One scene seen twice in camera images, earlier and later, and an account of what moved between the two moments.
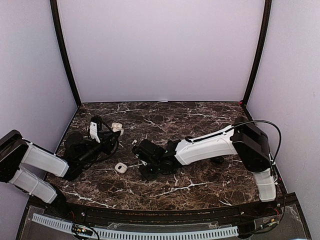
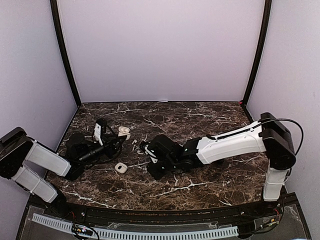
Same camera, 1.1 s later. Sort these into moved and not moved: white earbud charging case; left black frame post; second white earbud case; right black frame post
Moved: white earbud charging case
Not moved: second white earbud case; left black frame post; right black frame post
